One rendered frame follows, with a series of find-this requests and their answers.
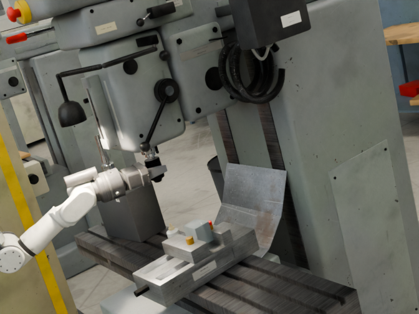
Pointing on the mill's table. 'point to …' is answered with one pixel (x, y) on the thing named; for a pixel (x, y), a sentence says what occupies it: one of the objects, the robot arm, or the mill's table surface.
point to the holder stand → (133, 215)
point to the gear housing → (111, 22)
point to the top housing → (53, 7)
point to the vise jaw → (199, 253)
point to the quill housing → (134, 91)
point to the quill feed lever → (163, 88)
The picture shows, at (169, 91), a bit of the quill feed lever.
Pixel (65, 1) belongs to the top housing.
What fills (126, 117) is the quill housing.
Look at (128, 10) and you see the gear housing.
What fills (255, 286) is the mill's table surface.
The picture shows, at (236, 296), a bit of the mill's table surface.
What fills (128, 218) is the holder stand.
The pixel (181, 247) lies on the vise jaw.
